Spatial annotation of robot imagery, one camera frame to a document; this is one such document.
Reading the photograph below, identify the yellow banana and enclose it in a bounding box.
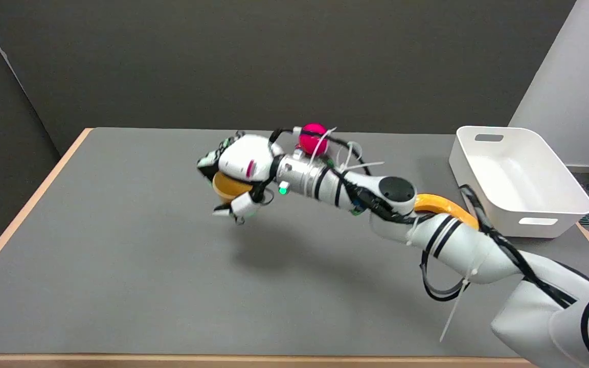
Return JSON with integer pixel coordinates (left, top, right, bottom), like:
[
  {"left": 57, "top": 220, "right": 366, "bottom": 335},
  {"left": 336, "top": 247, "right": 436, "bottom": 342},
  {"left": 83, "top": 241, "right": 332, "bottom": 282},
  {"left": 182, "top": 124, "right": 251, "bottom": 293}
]
[{"left": 414, "top": 194, "right": 480, "bottom": 231}]

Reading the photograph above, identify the yellow cup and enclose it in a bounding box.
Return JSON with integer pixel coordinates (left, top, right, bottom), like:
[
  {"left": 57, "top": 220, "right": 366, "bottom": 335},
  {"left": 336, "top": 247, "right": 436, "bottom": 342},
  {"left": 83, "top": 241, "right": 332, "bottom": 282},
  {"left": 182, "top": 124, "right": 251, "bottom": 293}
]
[{"left": 213, "top": 172, "right": 254, "bottom": 202}]

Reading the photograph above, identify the pink ball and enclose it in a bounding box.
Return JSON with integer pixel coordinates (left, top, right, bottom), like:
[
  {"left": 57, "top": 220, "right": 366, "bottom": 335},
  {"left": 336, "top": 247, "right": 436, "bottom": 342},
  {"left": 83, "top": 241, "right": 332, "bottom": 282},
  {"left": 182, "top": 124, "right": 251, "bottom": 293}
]
[{"left": 299, "top": 123, "right": 330, "bottom": 154}]

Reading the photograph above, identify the white plastic box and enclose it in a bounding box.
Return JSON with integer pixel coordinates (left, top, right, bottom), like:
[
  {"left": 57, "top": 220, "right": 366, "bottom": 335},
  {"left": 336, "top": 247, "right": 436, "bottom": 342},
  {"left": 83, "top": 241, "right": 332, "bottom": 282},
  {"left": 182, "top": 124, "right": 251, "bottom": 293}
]
[{"left": 449, "top": 126, "right": 589, "bottom": 239}]

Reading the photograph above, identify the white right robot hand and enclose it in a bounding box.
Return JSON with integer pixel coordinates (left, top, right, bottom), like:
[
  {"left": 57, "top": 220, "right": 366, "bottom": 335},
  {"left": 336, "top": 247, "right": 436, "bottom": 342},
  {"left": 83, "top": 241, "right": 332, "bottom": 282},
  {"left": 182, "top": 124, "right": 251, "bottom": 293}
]
[{"left": 197, "top": 132, "right": 285, "bottom": 225}]

